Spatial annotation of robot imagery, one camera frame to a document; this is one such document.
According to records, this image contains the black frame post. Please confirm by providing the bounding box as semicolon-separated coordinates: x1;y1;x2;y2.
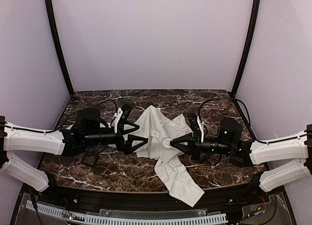
44;0;74;96
231;0;260;97

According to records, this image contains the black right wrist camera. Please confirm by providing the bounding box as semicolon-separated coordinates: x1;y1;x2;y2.
187;112;243;147

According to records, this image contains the black left frame post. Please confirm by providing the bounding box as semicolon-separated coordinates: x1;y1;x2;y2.
44;0;74;96

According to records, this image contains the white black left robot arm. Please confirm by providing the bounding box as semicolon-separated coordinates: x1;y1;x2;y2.
0;114;148;192

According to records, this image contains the black front table rail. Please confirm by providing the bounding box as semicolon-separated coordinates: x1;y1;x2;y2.
40;184;269;212

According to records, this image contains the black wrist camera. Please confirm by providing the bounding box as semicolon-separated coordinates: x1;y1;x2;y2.
76;103;134;138
187;112;243;147

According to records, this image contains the white button shirt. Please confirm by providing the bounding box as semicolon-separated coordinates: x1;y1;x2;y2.
135;105;204;207

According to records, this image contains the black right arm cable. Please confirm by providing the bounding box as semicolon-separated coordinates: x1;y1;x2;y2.
197;98;312;138

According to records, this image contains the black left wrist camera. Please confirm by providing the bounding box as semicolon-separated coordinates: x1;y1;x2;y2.
76;103;134;138

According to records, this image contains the black right frame post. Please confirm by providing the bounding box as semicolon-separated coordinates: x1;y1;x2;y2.
231;0;260;97

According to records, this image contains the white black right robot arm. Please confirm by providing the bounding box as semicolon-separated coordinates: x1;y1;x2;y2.
170;123;312;192

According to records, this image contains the white slotted cable duct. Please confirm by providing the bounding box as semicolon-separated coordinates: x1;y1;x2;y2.
38;203;228;225

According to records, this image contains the black square box near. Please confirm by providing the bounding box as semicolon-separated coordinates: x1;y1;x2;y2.
80;151;99;167

